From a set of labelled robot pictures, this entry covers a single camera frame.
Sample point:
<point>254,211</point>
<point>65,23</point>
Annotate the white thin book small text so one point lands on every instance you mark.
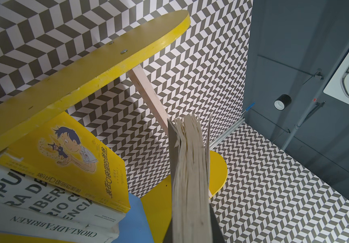
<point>29,223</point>

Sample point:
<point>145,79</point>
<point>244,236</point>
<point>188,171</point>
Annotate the aluminium corner post right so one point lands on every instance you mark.
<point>226,133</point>

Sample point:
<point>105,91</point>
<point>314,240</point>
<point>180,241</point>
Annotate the ceiling spotlight black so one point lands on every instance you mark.
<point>282,102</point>

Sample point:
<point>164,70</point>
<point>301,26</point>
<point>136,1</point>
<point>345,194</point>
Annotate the yellow pink blue bookshelf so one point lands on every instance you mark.
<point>52,96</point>

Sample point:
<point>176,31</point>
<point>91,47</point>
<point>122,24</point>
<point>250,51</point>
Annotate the black book white character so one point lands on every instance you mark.
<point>192,217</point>

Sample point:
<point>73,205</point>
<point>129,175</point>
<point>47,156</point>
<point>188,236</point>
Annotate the yellow illustrated book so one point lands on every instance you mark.
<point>62,152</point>

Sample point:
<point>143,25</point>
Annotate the white book black bold text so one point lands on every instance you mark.
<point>23,191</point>

